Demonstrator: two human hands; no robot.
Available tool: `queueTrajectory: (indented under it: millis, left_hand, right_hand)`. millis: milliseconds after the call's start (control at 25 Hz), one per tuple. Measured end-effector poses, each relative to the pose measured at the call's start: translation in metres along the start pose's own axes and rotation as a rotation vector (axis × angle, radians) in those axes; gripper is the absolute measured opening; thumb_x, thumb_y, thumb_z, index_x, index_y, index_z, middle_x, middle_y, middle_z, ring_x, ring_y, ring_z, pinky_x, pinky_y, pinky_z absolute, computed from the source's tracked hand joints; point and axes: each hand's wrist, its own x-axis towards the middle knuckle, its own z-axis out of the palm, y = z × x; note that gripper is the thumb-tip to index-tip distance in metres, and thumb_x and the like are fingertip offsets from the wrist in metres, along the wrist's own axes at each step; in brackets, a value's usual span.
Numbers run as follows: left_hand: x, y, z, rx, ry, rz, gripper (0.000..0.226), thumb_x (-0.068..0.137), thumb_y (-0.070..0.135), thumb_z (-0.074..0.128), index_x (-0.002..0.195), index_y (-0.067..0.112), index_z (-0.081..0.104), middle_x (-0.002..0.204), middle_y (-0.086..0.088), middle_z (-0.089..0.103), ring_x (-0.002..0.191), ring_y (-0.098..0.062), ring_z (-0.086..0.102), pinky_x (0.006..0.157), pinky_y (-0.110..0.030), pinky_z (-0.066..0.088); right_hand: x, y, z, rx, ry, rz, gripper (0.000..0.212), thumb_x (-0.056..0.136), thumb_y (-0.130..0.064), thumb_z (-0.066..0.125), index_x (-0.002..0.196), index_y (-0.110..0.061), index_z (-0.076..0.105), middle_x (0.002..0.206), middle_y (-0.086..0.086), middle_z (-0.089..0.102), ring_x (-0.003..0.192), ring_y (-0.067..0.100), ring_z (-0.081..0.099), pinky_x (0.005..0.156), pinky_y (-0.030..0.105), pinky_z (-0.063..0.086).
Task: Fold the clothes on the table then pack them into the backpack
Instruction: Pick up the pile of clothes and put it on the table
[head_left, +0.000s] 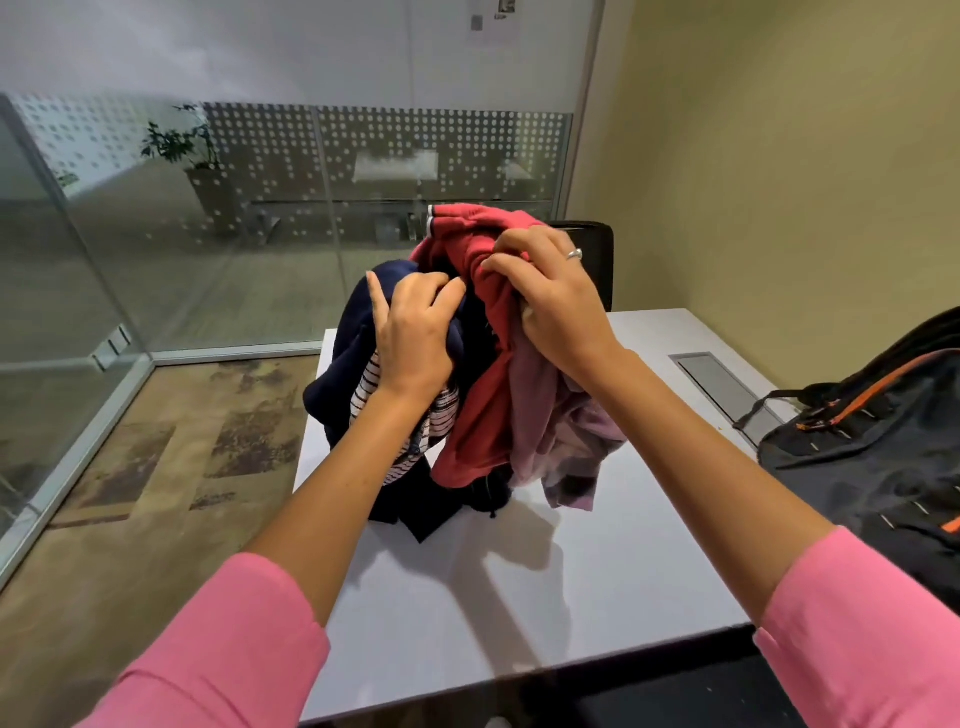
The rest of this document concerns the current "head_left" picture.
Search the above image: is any person's left hand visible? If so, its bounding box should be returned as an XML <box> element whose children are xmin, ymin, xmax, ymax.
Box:
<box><xmin>365</xmin><ymin>269</ymin><xmax>468</xmax><ymax>410</ymax></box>

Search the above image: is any person's left forearm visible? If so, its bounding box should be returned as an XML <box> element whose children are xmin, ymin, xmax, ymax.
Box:
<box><xmin>243</xmin><ymin>386</ymin><xmax>459</xmax><ymax>628</ymax></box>

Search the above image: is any mauve striped t-shirt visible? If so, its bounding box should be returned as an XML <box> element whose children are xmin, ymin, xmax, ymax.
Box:
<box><xmin>508</xmin><ymin>329</ymin><xmax>628</xmax><ymax>513</ymax></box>

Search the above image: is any person's pink sleeve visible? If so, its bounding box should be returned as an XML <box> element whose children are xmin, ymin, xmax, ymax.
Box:
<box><xmin>74</xmin><ymin>553</ymin><xmax>331</xmax><ymax>728</ymax></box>
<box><xmin>753</xmin><ymin>526</ymin><xmax>960</xmax><ymax>728</ymax></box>

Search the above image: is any person's left pink sleeve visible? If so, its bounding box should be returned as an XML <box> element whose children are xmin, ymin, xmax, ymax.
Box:
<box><xmin>74</xmin><ymin>553</ymin><xmax>331</xmax><ymax>728</ymax></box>

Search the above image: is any black mesh office chair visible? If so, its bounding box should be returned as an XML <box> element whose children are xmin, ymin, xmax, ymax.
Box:
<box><xmin>547</xmin><ymin>220</ymin><xmax>615</xmax><ymax>313</ymax></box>

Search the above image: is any navy blue hoodie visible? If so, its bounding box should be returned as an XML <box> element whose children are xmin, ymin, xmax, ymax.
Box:
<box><xmin>302</xmin><ymin>259</ymin><xmax>519</xmax><ymax>544</ymax></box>

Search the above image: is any metal glass door bracket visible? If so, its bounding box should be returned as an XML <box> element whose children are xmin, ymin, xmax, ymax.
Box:
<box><xmin>91</xmin><ymin>323</ymin><xmax>135</xmax><ymax>374</ymax></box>

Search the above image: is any potted green plant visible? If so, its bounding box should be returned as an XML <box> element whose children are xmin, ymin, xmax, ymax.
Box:
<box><xmin>140</xmin><ymin>104</ymin><xmax>241</xmax><ymax>238</ymax></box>

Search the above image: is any striped knit top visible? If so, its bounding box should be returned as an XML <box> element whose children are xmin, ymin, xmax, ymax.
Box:
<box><xmin>349</xmin><ymin>352</ymin><xmax>462</xmax><ymax>487</ymax></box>

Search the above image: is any black orange backpack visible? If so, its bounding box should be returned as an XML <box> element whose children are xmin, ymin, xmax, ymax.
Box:
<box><xmin>733</xmin><ymin>305</ymin><xmax>960</xmax><ymax>594</ymax></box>

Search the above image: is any person's right pink sleeve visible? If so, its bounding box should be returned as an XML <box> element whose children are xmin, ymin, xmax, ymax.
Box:
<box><xmin>753</xmin><ymin>526</ymin><xmax>960</xmax><ymax>728</ymax></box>

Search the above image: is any white background table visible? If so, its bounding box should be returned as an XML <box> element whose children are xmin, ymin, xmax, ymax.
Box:
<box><xmin>352</xmin><ymin>148</ymin><xmax>441</xmax><ymax>185</ymax></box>

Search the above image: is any paper notice on glass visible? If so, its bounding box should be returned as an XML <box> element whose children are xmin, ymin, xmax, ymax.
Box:
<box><xmin>466</xmin><ymin>0</ymin><xmax>520</xmax><ymax>48</ymax></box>

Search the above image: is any person's right forearm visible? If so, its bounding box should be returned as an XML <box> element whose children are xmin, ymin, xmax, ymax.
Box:
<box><xmin>581</xmin><ymin>348</ymin><xmax>838</xmax><ymax>628</ymax></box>

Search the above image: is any grey table cable hatch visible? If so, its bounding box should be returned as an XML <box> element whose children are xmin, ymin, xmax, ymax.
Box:
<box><xmin>669</xmin><ymin>350</ymin><xmax>789</xmax><ymax>448</ymax></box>

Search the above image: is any red garment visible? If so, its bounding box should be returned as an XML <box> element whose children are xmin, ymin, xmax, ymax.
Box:
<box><xmin>410</xmin><ymin>203</ymin><xmax>549</xmax><ymax>490</ymax></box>

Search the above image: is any person's right hand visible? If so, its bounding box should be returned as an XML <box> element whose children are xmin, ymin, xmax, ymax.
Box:
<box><xmin>479</xmin><ymin>224</ymin><xmax>628</xmax><ymax>391</ymax></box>

